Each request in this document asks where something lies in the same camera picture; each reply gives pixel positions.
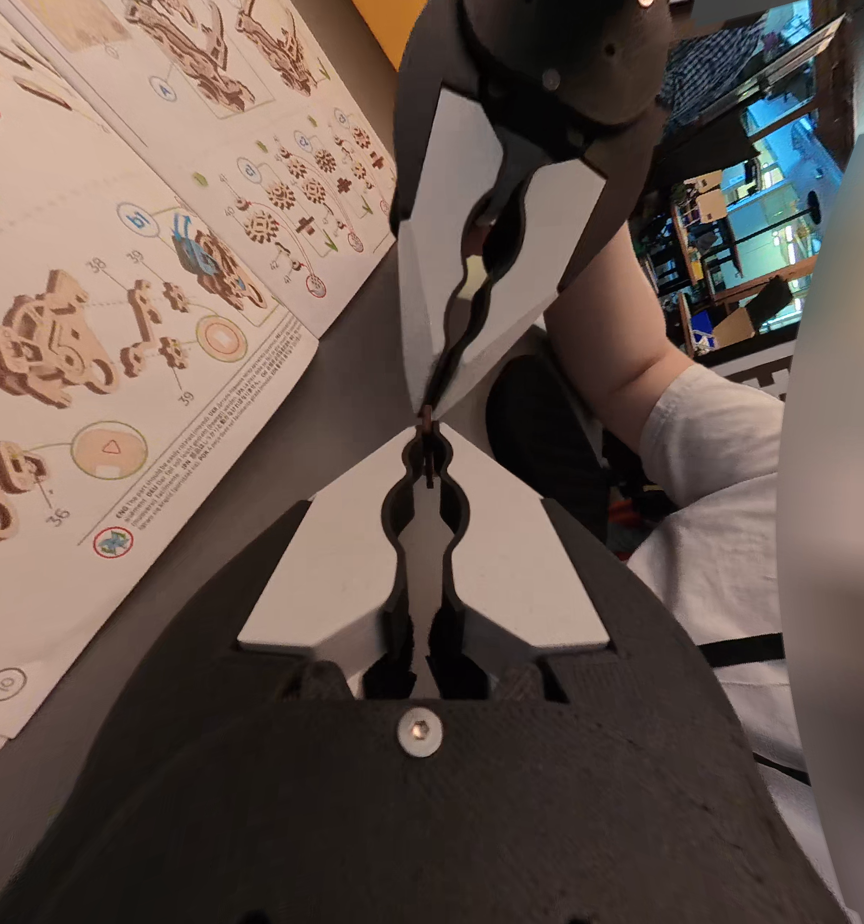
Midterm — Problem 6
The open instruction booklet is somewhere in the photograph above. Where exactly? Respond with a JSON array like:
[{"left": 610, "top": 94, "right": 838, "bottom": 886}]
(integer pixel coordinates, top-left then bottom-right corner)
[{"left": 0, "top": 0, "right": 397, "bottom": 759}]

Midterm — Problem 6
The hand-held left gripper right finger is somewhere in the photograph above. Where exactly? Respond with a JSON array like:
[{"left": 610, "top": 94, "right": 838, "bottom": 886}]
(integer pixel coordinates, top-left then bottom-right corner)
[{"left": 435, "top": 422, "right": 612, "bottom": 677}]

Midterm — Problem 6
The small wooden key-shaped part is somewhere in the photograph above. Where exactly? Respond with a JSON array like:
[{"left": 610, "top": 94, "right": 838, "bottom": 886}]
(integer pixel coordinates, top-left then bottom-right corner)
[{"left": 418, "top": 406, "right": 442, "bottom": 492}]

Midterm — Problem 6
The yellow plastic bin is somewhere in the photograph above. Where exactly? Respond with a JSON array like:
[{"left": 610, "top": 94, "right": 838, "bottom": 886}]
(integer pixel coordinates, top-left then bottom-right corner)
[{"left": 350, "top": 0, "right": 433, "bottom": 73}]

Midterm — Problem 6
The black quilted cushion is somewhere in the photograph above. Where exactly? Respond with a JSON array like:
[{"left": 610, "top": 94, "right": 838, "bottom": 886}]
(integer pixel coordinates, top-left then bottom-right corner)
[{"left": 486, "top": 354, "right": 610, "bottom": 546}]

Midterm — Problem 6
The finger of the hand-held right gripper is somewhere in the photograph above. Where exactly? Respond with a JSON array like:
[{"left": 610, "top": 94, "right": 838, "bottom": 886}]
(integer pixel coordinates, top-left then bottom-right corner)
[
  {"left": 438, "top": 160, "right": 608, "bottom": 421},
  {"left": 396, "top": 87, "right": 506, "bottom": 418}
]

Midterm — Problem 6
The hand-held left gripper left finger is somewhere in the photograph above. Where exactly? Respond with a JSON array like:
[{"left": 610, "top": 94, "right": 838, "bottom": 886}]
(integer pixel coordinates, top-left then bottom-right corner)
[{"left": 237, "top": 426, "right": 423, "bottom": 674}]

